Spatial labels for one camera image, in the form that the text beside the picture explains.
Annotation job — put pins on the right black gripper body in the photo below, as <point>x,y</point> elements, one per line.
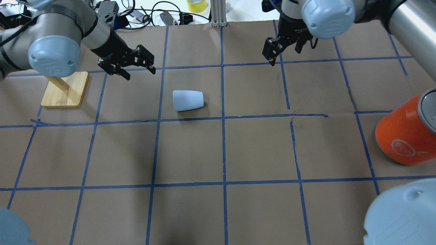
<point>292,31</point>

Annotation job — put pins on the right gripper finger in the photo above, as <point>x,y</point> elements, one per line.
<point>272,62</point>
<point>299,45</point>

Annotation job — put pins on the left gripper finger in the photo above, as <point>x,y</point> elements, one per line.
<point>151,69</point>
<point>123,73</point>

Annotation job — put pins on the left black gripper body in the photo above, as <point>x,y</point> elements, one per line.
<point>109,47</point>

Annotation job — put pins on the light blue plastic cup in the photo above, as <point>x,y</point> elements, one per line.
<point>184,100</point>

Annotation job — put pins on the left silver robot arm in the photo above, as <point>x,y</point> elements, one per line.
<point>50,42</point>

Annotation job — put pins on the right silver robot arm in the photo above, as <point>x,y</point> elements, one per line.
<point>405,214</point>

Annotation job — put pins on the wooden cup stand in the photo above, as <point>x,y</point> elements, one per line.
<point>65,92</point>

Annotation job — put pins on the yellow tape roll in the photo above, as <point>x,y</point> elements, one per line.
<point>196,6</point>

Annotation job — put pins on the orange can-shaped container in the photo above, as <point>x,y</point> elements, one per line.
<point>407,135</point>

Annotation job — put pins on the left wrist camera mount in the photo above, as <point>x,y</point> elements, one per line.
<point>109,12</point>

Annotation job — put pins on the aluminium frame post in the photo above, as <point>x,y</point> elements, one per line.
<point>218,13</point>

